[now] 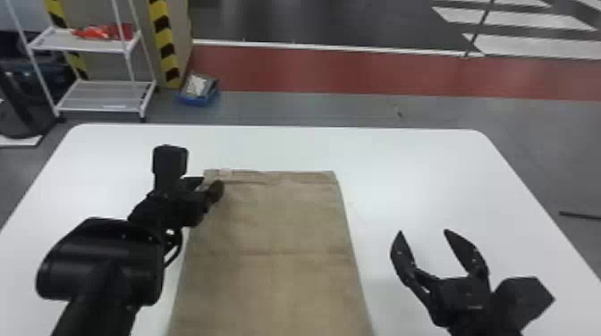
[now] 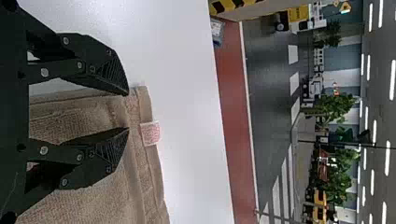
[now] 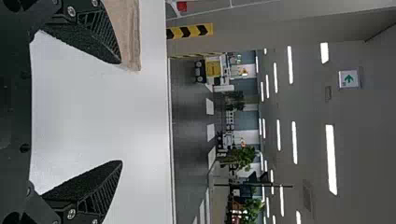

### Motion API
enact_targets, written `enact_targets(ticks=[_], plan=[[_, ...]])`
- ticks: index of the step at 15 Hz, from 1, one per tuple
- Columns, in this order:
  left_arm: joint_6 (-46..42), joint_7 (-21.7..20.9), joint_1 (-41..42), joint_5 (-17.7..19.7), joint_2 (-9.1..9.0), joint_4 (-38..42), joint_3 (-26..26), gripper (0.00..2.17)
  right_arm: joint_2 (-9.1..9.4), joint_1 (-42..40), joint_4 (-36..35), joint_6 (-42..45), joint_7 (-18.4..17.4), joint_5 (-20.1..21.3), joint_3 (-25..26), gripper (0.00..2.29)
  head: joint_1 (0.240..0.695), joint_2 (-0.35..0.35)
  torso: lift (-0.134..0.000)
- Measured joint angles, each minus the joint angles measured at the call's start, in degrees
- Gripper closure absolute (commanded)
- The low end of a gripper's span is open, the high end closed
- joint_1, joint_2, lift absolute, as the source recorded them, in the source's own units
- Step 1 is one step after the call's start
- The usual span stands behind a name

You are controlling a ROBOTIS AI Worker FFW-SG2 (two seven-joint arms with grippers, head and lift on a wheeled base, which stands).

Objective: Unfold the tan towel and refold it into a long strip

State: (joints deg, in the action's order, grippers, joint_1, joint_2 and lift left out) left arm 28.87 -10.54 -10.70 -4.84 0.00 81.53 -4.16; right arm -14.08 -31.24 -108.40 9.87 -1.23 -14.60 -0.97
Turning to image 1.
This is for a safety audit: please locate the blue tray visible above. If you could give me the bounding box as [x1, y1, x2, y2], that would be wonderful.
[176, 71, 221, 107]

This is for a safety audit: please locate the yellow black striped post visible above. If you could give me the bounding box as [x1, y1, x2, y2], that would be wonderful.
[148, 0, 185, 90]
[43, 0, 91, 82]

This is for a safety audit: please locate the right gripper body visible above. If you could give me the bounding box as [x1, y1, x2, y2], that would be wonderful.
[421, 276, 507, 336]

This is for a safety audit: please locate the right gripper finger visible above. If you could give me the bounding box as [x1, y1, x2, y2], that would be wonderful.
[443, 228, 492, 285]
[390, 230, 441, 307]

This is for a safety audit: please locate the beige towel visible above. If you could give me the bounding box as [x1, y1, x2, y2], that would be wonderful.
[165, 168, 376, 336]

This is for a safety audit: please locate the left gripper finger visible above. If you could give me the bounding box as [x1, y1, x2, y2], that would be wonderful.
[203, 179, 225, 208]

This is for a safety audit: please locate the white shelf trolley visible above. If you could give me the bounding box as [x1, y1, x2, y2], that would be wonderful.
[4, 0, 158, 122]

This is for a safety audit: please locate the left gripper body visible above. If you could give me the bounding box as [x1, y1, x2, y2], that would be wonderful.
[174, 176, 211, 229]

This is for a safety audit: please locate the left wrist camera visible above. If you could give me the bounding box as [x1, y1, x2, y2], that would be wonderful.
[151, 145, 190, 195]

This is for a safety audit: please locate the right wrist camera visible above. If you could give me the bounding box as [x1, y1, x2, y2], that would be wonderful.
[489, 276, 556, 336]

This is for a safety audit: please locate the red snack packet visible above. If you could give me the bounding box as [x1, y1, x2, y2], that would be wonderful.
[72, 23, 136, 41]

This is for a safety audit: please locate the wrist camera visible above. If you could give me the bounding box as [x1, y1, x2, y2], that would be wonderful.
[151, 145, 190, 195]
[489, 276, 556, 336]

